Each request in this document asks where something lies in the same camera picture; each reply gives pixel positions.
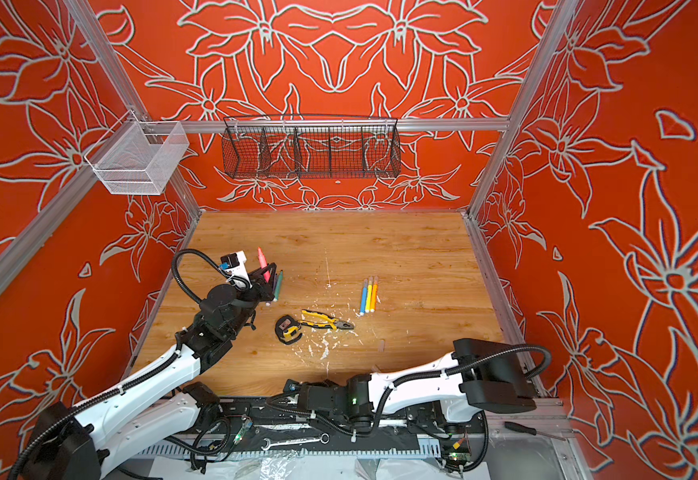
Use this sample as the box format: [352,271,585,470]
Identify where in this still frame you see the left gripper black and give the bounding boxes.
[226,261,275,338]

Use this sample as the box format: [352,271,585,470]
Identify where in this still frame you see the pink marker pen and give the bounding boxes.
[257,247,271,282]

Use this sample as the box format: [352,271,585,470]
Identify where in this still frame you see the blue marker pen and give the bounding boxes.
[359,278,369,316]

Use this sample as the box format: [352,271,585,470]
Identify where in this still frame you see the yellow marker pen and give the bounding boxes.
[366,276,374,313]

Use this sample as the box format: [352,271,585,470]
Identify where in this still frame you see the orange marker pen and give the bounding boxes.
[370,276,379,312]

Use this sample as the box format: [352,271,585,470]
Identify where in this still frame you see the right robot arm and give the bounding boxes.
[266,338,552,441]

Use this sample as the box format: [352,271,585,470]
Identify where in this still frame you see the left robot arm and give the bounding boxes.
[8,248,278,479]

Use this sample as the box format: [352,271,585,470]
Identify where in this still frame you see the green marker pen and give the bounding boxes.
[273,270,284,302]

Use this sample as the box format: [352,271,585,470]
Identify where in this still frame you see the yellow black tape measure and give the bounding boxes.
[274,315,302,345]

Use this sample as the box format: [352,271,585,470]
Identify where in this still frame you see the yellow black pliers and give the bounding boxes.
[300,310,355,331]

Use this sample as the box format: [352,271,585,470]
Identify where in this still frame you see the white mesh basket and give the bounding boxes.
[85,121,189,196]

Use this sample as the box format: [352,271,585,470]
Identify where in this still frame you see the silver wrench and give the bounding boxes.
[261,433,330,451]

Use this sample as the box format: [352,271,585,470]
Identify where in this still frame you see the small circuit board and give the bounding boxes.
[441,440,472,474]

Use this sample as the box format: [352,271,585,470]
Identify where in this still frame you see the black screwdriver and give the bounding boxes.
[504,421,565,441]

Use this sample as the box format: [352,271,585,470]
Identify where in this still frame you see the black wire basket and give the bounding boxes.
[221,115,402,180]

